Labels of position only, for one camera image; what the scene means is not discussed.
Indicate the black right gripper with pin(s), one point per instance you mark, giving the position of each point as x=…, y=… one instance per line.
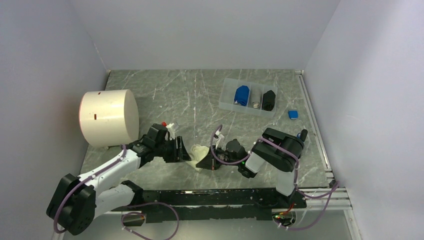
x=209, y=162

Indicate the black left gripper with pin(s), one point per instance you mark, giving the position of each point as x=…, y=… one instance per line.
x=179, y=154

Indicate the cream yellow underwear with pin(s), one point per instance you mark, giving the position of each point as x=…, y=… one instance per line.
x=197, y=153

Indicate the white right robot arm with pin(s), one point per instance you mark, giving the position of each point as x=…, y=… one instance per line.
x=281, y=150

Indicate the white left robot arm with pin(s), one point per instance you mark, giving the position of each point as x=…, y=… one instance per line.
x=78, y=200

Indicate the grey rolled underwear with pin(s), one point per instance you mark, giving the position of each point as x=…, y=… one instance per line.
x=256, y=98

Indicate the black striped rolled underwear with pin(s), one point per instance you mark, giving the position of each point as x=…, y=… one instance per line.
x=268, y=100

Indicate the cream cylindrical container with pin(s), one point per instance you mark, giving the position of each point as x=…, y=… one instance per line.
x=109, y=118

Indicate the clear plastic divided tray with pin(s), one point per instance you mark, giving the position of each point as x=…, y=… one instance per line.
x=227, y=95

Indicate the blue black handheld device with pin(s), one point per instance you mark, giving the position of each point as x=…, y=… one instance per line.
x=303, y=134

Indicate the small blue block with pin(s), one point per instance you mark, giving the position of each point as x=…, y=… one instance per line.
x=293, y=114

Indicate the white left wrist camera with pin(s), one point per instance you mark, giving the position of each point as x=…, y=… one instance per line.
x=171, y=127

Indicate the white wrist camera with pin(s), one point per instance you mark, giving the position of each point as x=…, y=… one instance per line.
x=218, y=136
x=171, y=127

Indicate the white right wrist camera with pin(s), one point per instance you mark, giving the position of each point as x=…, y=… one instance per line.
x=218, y=136

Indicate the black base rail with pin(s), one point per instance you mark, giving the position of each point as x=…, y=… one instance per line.
x=260, y=203

